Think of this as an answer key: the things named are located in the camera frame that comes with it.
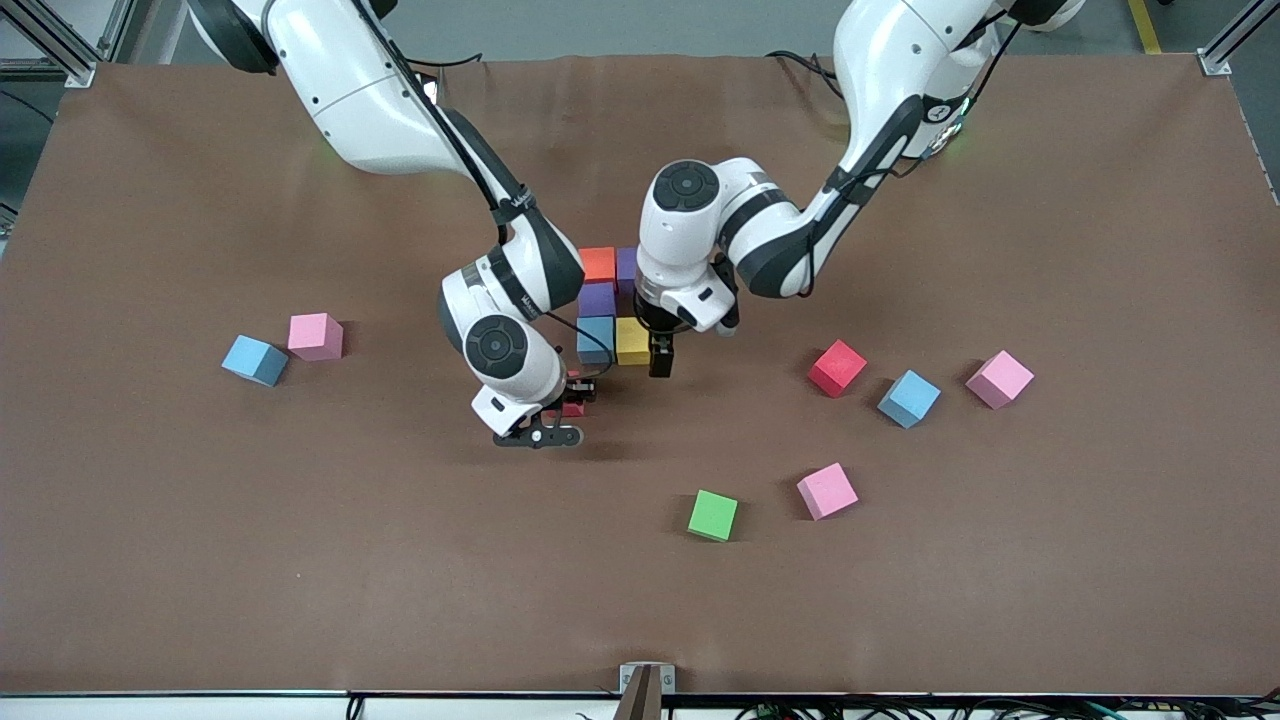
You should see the yellow foam cube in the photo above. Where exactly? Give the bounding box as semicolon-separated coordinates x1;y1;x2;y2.
615;317;653;367

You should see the blue foam cube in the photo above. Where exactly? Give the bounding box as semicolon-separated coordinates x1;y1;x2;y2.
221;335;289;388
877;369;942;430
576;316;617;366

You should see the green foam cube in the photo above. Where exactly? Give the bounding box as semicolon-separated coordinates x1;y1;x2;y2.
687;489;739;544

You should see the pink foam cube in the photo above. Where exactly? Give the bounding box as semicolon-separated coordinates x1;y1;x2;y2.
965;350;1036;411
796;462;860;522
288;313;344;362

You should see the brown table cover sheet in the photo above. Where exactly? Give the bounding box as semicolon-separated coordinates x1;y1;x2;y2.
0;52;1280;696

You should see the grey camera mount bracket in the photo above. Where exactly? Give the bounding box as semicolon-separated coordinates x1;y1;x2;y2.
618;662;677;720

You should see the black arm base cable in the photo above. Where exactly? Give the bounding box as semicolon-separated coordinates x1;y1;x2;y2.
765;50;846;101

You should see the black cable bundle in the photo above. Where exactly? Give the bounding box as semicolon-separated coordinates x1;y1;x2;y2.
735;697;1280;720

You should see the aluminium frame post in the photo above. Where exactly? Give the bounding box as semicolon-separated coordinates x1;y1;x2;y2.
0;0;136;89
1198;0;1280;77

